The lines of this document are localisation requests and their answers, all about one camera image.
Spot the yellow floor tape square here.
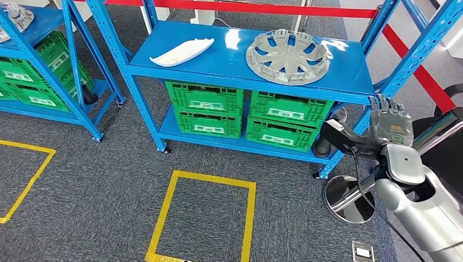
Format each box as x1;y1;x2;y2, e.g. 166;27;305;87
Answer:
144;170;257;262
0;139;57;225

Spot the clear round plastic part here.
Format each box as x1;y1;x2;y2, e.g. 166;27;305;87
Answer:
330;107;349;123

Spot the black office chair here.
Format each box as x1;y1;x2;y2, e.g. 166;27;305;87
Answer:
412;84;463;218

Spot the silver floor socket plate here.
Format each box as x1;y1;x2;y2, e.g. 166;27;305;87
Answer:
351;240;376;262

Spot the white desk leg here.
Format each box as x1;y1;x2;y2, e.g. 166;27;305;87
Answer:
189;0;218;26
293;0;312;34
140;0;171;35

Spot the black cable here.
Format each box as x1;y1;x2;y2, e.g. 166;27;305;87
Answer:
348;144;427;262

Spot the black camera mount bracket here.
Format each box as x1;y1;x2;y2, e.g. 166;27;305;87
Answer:
340;135;385;162

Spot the grey plastic wheel hubcap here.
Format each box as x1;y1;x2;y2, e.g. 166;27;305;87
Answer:
246;28;330;86

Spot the white curved plastic part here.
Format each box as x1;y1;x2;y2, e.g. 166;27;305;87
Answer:
149;38;215;68

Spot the blue metal shelf rack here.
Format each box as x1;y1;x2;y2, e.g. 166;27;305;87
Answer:
84;0;463;181
0;0;126;142

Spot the grey plastic car part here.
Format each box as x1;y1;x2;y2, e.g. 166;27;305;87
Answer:
0;3;35;43

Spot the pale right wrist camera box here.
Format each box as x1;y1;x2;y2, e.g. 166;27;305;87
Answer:
318;118;349;147

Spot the red barrier belt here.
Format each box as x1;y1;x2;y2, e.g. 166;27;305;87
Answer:
381;24;457;114

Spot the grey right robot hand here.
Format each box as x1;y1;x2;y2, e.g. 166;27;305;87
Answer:
345;93;415;147

